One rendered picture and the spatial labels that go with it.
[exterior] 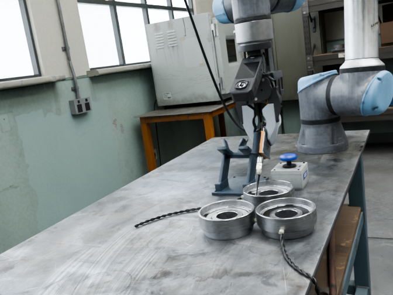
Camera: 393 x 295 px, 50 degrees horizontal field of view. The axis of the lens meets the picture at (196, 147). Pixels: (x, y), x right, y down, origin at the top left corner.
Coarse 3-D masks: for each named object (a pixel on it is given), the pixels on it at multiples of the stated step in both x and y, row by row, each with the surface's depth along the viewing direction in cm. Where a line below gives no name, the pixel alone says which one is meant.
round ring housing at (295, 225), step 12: (264, 204) 79; (276, 204) 80; (300, 204) 79; (312, 204) 75; (264, 216) 72; (276, 216) 77; (288, 216) 77; (300, 216) 70; (312, 216) 72; (264, 228) 73; (276, 228) 71; (288, 228) 70; (300, 228) 71; (312, 228) 73
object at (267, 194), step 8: (256, 184) 92; (264, 184) 92; (272, 184) 92; (280, 184) 91; (288, 184) 89; (248, 192) 90; (264, 192) 90; (272, 192) 89; (280, 192) 87; (288, 192) 83; (248, 200) 85; (256, 200) 84; (264, 200) 83
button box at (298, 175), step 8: (280, 168) 99; (288, 168) 98; (296, 168) 97; (304, 168) 97; (272, 176) 98; (280, 176) 97; (288, 176) 96; (296, 176) 95; (304, 176) 97; (296, 184) 96; (304, 184) 97
